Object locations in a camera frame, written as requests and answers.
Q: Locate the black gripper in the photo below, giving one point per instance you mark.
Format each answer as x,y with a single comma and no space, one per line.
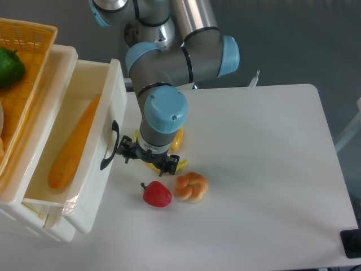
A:
131,151

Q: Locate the white drawer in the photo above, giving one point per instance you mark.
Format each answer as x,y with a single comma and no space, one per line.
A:
74,207

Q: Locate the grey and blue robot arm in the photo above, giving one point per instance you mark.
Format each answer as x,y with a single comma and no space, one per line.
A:
177,43

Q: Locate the white drawer cabinet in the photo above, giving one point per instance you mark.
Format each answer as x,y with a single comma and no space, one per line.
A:
37,219

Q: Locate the yellow bell pepper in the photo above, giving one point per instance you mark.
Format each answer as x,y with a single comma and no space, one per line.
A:
177,141

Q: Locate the yellow banana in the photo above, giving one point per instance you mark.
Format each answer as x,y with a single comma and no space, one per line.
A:
180,165

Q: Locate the red bell pepper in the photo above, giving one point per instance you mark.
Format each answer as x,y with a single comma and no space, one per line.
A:
156,194

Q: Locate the knotted bread roll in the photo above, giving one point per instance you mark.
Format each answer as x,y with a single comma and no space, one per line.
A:
191,187

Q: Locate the long orange baguette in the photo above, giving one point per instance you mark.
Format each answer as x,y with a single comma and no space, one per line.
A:
68,158

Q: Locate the green bell pepper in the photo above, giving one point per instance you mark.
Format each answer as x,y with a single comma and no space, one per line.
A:
12,68

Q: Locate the orange woven basket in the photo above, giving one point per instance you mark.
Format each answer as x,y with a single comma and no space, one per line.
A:
33,43

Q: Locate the black device at table corner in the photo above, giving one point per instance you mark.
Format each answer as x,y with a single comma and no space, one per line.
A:
351,243

